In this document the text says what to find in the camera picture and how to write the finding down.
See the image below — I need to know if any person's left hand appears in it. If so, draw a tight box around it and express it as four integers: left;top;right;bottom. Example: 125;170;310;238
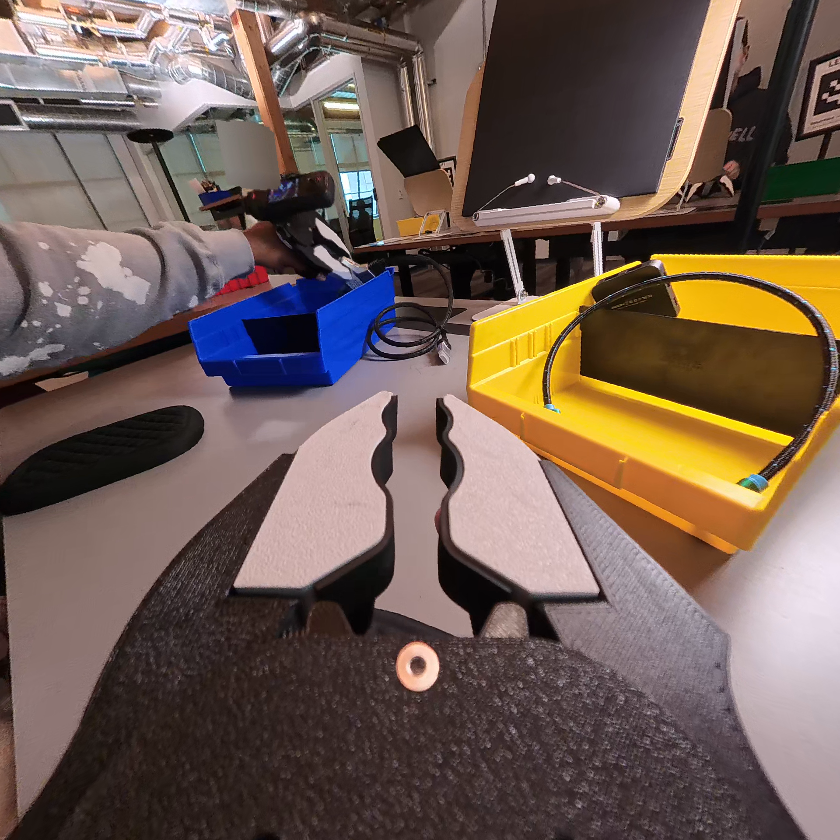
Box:
244;222;327;282

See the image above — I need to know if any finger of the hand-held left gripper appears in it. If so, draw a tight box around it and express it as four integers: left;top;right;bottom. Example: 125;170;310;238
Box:
314;217;355;260
312;244;358;290

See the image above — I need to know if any blue plastic bin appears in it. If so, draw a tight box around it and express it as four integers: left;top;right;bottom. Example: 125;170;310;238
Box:
188;266;397;389

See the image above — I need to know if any grey wood-edged table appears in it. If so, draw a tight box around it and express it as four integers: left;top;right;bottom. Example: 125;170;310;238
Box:
0;282;296;398

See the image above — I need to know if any black bin divider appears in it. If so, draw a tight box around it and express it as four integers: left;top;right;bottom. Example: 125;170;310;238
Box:
579;306;840;439

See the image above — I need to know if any black floor lamp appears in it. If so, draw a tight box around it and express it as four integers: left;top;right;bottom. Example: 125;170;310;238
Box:
126;127;199;225

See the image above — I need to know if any black light stand pole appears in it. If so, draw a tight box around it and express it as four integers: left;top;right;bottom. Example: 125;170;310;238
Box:
734;0;821;252

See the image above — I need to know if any wooden post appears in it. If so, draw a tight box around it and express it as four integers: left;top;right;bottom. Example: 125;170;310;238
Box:
231;9;300;177

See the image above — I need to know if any red ribbed bin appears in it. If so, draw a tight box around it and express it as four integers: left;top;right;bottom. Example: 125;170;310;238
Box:
215;272;271;298

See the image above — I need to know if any tall standing desk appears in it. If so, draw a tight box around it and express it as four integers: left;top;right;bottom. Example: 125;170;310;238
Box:
198;185;249;231

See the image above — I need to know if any person's left forearm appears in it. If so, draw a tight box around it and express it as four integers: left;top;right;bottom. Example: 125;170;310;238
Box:
0;220;258;380

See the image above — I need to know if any green board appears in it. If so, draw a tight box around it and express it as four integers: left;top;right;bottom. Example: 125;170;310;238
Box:
761;157;840;204

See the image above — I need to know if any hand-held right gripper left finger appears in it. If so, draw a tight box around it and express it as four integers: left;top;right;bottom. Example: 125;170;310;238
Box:
231;391;400;599

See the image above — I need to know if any black textured pad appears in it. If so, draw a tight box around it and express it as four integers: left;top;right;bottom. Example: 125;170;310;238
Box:
0;404;206;517

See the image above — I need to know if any black office chair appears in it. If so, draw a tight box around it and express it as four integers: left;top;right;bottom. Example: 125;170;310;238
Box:
346;196;379;249

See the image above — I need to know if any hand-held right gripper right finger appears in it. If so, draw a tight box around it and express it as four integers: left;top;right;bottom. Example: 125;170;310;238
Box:
435;394;602;603

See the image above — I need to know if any black wood-edged board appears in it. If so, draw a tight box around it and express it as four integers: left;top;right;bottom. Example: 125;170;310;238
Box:
377;125;455;212
451;0;744;232

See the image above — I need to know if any thick black braided cable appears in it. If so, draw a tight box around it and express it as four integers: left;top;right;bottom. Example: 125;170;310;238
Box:
365;252;456;366

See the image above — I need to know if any brown standing desk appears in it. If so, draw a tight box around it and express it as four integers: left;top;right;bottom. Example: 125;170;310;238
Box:
353;196;840;299

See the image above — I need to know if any silver air duct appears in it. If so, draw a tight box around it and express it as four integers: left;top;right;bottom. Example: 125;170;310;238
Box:
266;14;435;135
0;0;260;129

